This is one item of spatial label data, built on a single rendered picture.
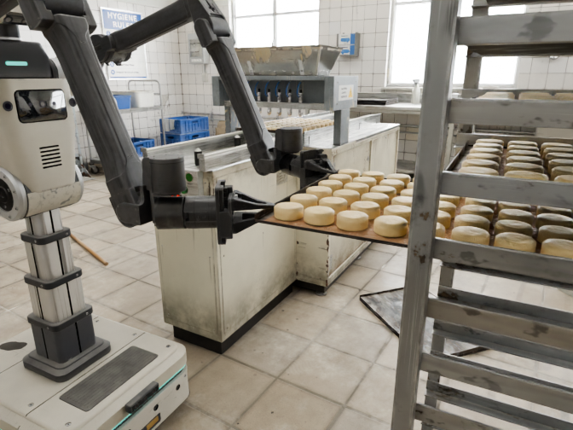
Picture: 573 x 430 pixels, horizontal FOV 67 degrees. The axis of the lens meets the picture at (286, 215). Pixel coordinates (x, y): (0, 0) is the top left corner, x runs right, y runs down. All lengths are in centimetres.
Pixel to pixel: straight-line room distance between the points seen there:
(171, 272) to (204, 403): 56
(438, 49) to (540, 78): 460
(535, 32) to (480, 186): 18
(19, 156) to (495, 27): 117
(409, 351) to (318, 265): 173
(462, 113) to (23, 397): 144
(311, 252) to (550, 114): 188
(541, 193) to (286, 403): 138
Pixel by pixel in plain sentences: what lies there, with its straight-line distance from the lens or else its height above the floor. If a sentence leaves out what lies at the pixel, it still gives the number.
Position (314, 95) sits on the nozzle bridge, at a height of 108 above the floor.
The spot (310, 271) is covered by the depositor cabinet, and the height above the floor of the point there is 16.
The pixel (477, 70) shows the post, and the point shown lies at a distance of 99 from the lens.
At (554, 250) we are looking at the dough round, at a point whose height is 97.
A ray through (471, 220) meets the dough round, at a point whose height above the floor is 97.
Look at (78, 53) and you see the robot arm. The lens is 85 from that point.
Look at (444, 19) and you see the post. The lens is 55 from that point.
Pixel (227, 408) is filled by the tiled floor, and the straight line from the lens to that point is 177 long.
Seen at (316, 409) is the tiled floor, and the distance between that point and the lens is 176.
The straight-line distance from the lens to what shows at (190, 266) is 187.
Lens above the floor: 118
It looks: 18 degrees down
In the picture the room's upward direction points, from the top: straight up
